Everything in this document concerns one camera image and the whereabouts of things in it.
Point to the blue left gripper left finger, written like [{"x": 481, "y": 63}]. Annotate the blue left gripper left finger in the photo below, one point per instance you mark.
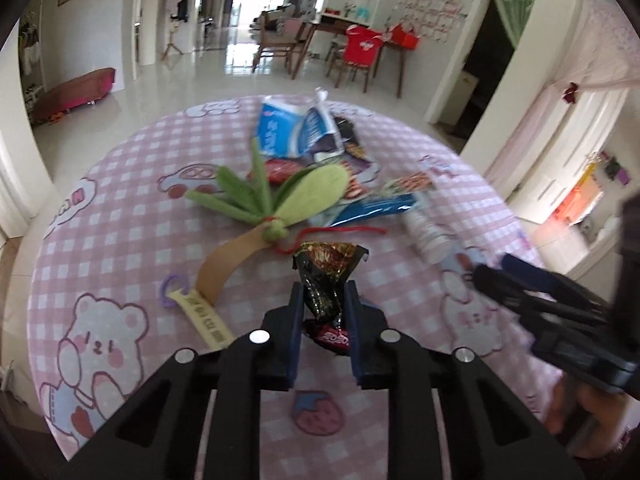
[{"x": 295, "y": 321}]

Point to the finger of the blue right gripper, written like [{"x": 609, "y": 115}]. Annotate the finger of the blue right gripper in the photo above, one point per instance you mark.
[{"x": 529, "y": 276}]

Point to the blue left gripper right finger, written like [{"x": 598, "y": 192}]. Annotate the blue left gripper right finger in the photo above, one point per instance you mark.
[{"x": 353, "y": 311}]

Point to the black candy wrapper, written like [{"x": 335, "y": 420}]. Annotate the black candy wrapper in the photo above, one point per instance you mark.
[{"x": 324, "y": 269}]

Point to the blue foil wrapper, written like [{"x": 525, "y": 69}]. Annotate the blue foil wrapper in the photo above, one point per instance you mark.
[{"x": 370, "y": 208}]

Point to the white small bottle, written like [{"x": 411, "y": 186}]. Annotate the white small bottle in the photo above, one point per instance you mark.
[{"x": 432, "y": 242}]

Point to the green plush plant toy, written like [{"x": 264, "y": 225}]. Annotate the green plush plant toy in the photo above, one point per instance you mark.
[{"x": 270, "y": 214}]

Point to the dark snack wrapper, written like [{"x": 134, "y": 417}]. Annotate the dark snack wrapper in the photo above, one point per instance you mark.
[{"x": 352, "y": 147}]

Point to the red snack wrapper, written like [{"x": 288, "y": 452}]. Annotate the red snack wrapper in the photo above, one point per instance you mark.
[{"x": 279, "y": 170}]

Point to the blue white plastic bag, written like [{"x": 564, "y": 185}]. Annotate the blue white plastic bag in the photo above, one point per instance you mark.
[{"x": 316, "y": 136}]

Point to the blue white carton box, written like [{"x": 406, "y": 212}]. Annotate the blue white carton box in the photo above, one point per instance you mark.
[{"x": 278, "y": 128}]

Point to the person's right hand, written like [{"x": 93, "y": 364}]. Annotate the person's right hand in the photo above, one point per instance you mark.
[{"x": 608, "y": 416}]

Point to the pink curtain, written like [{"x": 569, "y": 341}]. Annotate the pink curtain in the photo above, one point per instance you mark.
[{"x": 601, "y": 55}]

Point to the chair with red shirt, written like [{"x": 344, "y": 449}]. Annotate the chair with red shirt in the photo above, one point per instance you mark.
[{"x": 359, "y": 55}]

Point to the red basket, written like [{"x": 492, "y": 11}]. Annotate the red basket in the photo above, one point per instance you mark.
[{"x": 402, "y": 39}]

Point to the wooden chair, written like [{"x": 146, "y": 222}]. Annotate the wooden chair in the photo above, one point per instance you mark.
[{"x": 274, "y": 44}]

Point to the wooden dining table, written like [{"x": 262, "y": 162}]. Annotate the wooden dining table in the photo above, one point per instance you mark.
[{"x": 337, "y": 26}]

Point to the pink low bench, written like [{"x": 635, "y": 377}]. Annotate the pink low bench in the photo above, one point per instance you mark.
[{"x": 80, "y": 91}]

